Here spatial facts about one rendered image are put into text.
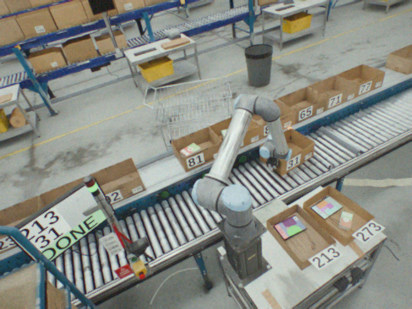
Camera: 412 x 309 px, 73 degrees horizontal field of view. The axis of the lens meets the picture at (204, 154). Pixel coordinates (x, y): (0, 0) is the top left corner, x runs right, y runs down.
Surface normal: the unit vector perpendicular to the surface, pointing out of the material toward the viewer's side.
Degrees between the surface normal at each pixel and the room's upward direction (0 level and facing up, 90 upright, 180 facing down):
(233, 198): 3
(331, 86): 90
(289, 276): 0
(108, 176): 89
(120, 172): 89
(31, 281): 0
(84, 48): 90
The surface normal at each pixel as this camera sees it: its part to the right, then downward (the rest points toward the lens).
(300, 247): -0.18, -0.74
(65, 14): 0.44, 0.51
